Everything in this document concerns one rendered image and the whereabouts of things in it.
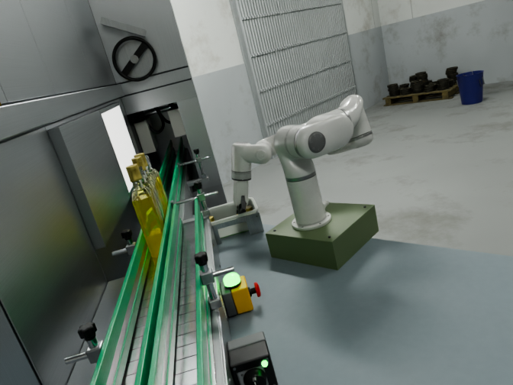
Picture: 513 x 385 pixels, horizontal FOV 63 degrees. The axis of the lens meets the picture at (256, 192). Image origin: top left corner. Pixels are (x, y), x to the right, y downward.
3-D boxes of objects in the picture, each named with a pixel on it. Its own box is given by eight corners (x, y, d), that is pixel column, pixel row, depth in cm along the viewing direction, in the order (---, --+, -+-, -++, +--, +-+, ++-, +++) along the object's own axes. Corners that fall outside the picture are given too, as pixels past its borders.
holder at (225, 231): (193, 234, 172) (187, 217, 169) (257, 216, 174) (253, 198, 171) (193, 251, 156) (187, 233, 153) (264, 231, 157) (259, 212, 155)
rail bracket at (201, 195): (177, 221, 150) (166, 189, 146) (223, 208, 151) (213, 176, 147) (177, 224, 147) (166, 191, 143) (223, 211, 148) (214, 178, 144)
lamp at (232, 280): (224, 283, 113) (221, 273, 112) (240, 278, 113) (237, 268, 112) (225, 291, 108) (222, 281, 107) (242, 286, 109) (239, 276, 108)
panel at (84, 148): (137, 173, 200) (112, 103, 190) (143, 172, 201) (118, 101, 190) (95, 250, 115) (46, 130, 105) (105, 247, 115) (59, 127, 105)
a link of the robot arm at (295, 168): (301, 169, 135) (290, 121, 130) (328, 173, 124) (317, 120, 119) (278, 179, 131) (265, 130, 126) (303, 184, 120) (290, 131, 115)
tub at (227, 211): (204, 230, 172) (199, 210, 170) (257, 215, 174) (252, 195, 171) (206, 247, 156) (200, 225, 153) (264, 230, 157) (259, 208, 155)
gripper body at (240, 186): (230, 172, 163) (230, 199, 166) (233, 178, 153) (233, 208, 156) (249, 172, 164) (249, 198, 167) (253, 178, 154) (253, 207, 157)
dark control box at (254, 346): (236, 373, 90) (226, 341, 87) (272, 362, 90) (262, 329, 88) (240, 402, 82) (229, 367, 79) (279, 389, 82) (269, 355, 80)
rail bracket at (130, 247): (123, 275, 120) (107, 233, 116) (146, 268, 121) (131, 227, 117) (120, 282, 116) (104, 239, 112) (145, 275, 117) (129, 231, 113)
